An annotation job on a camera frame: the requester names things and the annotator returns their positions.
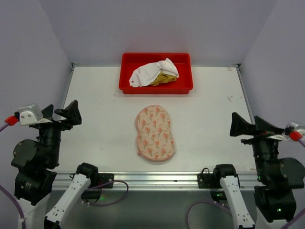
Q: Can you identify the white bra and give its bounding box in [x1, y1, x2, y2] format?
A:
[129, 58, 180, 87]

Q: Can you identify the floral mesh laundry bag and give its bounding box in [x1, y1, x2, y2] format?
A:
[135, 105, 175, 162]

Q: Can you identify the yellow bra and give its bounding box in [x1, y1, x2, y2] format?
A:
[150, 73, 178, 86]

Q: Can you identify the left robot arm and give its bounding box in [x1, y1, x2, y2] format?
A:
[11, 100, 98, 229]

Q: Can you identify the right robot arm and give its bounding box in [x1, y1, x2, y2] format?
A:
[213, 112, 305, 229]

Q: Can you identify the red plastic tray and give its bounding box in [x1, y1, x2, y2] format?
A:
[119, 52, 193, 94]

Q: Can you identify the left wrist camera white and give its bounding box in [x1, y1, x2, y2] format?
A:
[15, 104, 51, 126]

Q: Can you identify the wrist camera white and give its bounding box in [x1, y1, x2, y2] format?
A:
[15, 104, 51, 126]
[272, 122, 305, 142]

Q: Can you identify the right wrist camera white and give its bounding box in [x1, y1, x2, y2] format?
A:
[272, 122, 305, 142]

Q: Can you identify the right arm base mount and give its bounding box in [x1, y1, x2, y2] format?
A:
[197, 167, 228, 204]

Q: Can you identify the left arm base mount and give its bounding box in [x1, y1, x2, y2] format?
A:
[81, 173, 114, 203]

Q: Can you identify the aluminium front rail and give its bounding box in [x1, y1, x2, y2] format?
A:
[52, 172, 262, 191]

